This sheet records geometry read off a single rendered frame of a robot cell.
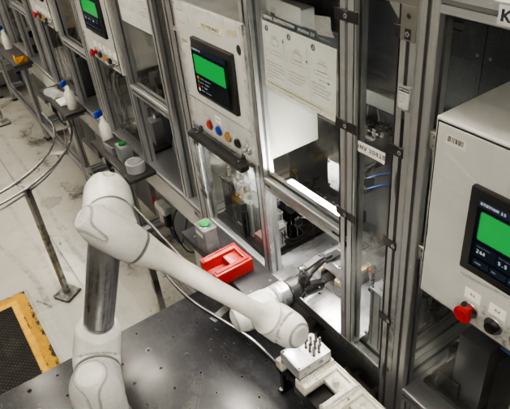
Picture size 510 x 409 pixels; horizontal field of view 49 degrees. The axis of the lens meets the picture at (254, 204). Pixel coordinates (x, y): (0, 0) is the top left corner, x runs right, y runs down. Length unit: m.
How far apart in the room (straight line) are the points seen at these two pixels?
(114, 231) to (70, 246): 2.53
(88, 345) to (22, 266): 2.10
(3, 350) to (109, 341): 1.57
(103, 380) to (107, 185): 0.61
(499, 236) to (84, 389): 1.26
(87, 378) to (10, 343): 1.66
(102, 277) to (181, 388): 0.53
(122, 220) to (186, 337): 0.83
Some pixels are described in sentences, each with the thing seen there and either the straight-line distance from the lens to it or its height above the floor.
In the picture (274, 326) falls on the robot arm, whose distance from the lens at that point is 1.63.
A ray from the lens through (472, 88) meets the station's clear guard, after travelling 1.12.
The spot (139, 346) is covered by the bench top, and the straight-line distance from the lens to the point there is 2.24.
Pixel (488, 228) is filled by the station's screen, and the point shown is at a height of 1.63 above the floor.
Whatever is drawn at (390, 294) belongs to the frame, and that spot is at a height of 1.23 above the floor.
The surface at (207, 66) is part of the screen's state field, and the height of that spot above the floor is 1.67.
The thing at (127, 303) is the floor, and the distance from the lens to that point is 3.44.
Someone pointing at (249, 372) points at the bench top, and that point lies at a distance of 2.08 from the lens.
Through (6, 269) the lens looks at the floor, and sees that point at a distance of 4.03.
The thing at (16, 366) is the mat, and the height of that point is 0.01.
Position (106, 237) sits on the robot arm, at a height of 1.45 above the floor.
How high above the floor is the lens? 2.31
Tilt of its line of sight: 35 degrees down
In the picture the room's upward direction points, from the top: 6 degrees counter-clockwise
